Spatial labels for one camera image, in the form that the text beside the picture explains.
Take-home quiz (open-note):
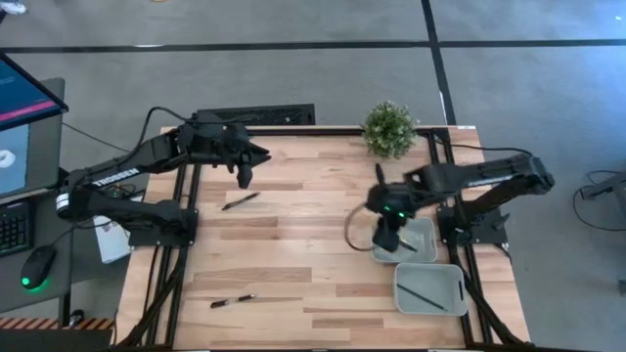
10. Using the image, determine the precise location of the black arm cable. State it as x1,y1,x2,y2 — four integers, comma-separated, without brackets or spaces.
131,106,200,157
342,201,387,253

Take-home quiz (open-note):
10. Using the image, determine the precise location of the dark blue screen monitor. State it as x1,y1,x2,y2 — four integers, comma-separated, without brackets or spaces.
0,51,70,133

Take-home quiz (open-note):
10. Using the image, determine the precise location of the black keyboard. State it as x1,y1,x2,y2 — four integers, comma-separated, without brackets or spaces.
0,198,36,259

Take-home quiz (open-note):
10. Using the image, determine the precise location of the dark green pencil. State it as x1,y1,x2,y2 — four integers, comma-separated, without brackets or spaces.
395,283,449,313

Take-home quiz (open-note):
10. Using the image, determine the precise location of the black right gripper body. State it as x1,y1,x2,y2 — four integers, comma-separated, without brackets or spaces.
371,217,405,254

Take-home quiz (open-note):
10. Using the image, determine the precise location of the black perforated metal panel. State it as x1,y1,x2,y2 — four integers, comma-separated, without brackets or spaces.
195,103,317,128

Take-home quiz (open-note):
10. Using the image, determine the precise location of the black computer mouse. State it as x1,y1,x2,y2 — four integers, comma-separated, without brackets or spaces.
20,242,59,292

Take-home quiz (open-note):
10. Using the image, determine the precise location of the black aluminium table frame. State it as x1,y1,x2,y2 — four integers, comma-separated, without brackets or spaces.
114,125,532,352

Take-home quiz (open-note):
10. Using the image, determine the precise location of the white box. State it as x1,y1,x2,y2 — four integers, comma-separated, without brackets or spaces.
95,214,134,266

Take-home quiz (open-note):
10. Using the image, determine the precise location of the thin black cable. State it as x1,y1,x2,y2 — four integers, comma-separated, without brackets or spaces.
432,138,535,158

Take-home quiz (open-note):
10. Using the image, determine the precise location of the light grey plastic bin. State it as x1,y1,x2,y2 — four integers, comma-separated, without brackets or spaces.
393,261,470,318
369,214,439,265

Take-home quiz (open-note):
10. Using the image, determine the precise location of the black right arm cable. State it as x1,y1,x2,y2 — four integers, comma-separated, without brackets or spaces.
342,201,387,253

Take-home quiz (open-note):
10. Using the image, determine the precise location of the black cable bundle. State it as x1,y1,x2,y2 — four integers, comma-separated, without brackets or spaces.
105,181,148,199

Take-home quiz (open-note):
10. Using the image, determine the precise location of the grey desk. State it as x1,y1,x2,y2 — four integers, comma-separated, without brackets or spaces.
0,188,75,315

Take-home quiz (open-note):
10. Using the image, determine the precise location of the grey framed computer monitor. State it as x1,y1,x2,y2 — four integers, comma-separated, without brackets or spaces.
0,76,67,200

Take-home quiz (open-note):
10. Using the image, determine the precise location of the person's shoe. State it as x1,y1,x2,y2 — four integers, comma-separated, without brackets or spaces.
0,0,28,16

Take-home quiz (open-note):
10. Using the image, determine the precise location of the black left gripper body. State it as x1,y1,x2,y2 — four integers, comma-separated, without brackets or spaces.
176,121,256,191

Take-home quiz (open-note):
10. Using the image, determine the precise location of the dark grey cabinet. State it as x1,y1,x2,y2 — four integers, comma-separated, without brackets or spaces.
0,329,114,352

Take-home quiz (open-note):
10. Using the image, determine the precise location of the potted green plant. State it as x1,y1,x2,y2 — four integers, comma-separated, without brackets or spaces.
360,100,421,160

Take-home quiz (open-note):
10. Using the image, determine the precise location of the black floor cable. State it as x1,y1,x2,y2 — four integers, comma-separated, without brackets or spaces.
61,120,148,157
571,169,626,234

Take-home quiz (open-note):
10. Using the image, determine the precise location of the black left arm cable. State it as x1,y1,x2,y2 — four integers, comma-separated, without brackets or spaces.
131,106,200,157

